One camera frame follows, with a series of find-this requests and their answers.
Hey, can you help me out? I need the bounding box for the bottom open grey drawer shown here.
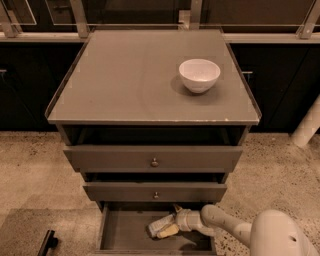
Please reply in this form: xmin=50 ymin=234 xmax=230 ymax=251
xmin=96 ymin=202 xmax=217 ymax=256

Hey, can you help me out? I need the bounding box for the top drawer brass knob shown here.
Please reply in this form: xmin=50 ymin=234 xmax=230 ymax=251
xmin=150 ymin=158 xmax=159 ymax=168

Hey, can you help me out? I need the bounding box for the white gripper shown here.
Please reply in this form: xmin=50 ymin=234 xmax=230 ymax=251
xmin=157 ymin=204 xmax=201 ymax=239

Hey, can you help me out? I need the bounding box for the middle grey drawer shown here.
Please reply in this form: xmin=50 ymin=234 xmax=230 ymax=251
xmin=84 ymin=182 xmax=227 ymax=202

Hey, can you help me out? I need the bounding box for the white ceramic bowl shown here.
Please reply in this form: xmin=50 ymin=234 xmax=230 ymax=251
xmin=179 ymin=59 xmax=221 ymax=93

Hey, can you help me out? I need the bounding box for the metal railing frame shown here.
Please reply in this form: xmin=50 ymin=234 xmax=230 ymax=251
xmin=0 ymin=0 xmax=320 ymax=44

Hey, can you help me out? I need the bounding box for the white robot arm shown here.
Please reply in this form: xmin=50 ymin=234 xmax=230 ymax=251
xmin=149 ymin=204 xmax=319 ymax=256

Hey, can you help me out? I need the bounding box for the top grey drawer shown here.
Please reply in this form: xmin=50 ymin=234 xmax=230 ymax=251
xmin=64 ymin=145 xmax=242 ymax=173

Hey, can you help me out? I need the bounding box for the black object on floor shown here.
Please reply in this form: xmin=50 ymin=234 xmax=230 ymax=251
xmin=37 ymin=230 xmax=59 ymax=256

